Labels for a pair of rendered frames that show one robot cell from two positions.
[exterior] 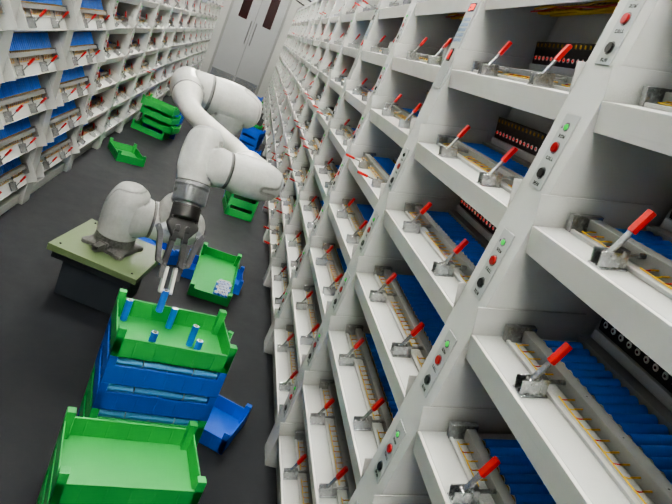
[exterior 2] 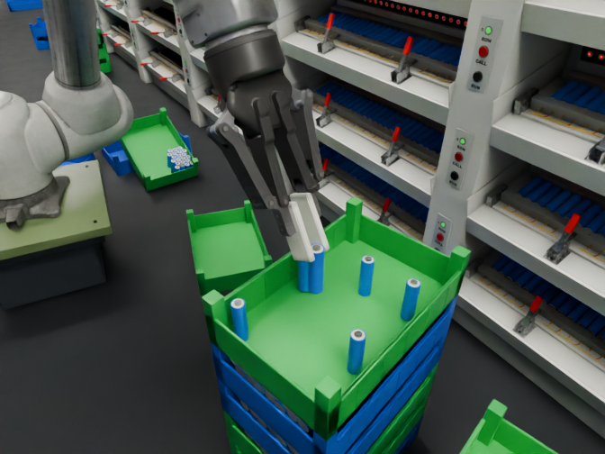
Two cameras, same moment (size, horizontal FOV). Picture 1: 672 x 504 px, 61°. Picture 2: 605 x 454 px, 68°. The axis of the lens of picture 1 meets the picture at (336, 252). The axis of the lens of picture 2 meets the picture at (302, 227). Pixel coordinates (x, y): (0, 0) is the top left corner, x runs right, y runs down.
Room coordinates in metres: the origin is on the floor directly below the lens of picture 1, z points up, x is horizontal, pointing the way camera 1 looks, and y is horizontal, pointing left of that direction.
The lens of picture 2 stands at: (0.96, 0.50, 0.87)
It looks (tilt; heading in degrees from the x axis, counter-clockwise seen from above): 37 degrees down; 340
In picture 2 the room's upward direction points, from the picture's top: straight up
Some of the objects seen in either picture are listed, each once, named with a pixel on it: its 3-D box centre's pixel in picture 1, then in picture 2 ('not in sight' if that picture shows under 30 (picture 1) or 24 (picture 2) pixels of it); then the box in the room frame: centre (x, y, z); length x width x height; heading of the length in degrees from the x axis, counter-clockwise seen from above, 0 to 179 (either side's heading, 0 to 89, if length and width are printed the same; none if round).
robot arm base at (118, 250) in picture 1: (111, 240); (22, 196); (2.09, 0.84, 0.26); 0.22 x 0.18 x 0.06; 175
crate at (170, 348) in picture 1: (173, 330); (342, 295); (1.34, 0.31, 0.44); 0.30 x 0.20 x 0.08; 118
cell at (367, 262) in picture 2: (192, 335); (365, 276); (1.37, 0.26, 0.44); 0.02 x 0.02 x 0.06
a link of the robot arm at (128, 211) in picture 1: (127, 209); (6, 140); (2.11, 0.82, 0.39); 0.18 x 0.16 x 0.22; 119
